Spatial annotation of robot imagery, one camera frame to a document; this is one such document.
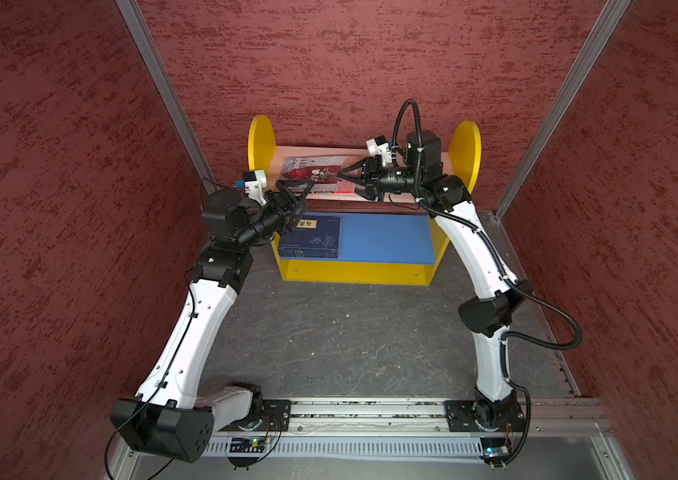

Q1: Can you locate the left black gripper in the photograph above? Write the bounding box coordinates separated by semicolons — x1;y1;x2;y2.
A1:
237;180;315;248

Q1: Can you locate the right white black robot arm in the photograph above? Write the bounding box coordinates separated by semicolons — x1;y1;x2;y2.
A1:
338;121;530;431

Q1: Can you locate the red pink picture book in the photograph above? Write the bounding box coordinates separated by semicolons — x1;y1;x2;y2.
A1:
280;155;360;194

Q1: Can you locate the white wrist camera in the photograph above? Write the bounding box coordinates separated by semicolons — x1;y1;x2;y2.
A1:
366;136;394;167
235;170;267;206

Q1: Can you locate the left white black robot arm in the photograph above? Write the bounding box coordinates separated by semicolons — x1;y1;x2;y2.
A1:
110;180;313;463

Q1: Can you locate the right black corrugated cable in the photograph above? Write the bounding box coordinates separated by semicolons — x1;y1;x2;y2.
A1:
390;98;584;469

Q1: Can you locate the yellow pink blue bookshelf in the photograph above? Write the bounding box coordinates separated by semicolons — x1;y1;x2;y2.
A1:
248;115;449;286

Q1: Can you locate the left controller board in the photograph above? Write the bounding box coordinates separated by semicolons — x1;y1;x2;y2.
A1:
228;437;268;455

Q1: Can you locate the right corner aluminium post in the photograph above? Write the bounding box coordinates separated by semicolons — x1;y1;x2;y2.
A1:
493;0;631;221

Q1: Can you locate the left corner aluminium post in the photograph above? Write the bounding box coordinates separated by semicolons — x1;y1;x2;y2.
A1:
116;0;216;192

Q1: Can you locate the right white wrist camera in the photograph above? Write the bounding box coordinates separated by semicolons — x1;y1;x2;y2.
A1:
366;136;394;167

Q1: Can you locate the blue book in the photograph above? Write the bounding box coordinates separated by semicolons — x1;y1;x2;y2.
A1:
277;215;341;259

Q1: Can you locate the controller board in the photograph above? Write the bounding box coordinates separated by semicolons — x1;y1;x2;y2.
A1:
479;437;512;466
228;437;268;455

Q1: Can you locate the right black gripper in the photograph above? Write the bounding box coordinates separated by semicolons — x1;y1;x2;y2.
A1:
342;154;426;200

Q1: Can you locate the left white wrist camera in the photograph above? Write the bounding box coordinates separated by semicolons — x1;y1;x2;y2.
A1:
235;170;267;206

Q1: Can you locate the right controller board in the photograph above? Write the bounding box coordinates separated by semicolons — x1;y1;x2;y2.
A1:
479;437;512;466

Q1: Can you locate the corner aluminium post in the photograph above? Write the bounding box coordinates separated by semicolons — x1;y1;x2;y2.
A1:
493;0;631;221
116;0;216;192

